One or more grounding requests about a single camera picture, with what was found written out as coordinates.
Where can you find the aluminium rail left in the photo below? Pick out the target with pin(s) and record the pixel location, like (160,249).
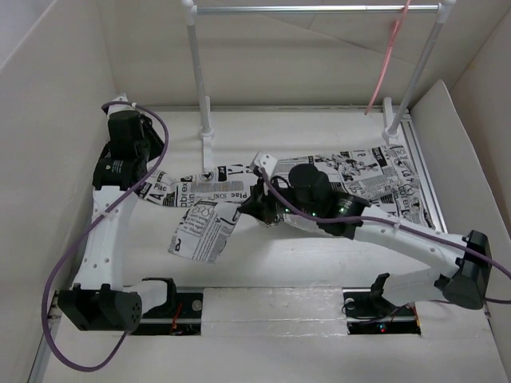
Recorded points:
(44,353)

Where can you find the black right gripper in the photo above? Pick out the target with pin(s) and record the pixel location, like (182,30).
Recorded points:
(258,204)

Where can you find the white clothes rack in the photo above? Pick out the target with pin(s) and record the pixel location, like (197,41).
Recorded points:
(392,119)

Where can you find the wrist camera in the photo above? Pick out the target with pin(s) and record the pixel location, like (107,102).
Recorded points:
(121,102)
(263,161)

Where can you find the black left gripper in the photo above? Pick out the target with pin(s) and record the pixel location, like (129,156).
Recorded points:
(156,144)

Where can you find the aluminium rail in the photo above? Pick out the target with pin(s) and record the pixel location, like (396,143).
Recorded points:
(427,186)
(44,353)

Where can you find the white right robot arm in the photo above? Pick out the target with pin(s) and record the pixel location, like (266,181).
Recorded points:
(457,266)

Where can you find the aluminium rail right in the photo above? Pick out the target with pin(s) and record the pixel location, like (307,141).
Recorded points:
(427,186)

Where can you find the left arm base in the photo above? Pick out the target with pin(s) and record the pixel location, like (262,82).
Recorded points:
(184,320)

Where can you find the newspaper print trousers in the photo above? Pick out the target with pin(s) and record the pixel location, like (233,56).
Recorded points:
(385,175)

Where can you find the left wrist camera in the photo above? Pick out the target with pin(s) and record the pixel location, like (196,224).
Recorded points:
(121,102)

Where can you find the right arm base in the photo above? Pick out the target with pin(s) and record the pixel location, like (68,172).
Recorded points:
(365,318)

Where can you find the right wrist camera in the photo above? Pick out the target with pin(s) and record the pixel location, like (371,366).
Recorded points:
(263,161)

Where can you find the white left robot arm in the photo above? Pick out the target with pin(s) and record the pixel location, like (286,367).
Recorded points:
(98,300)

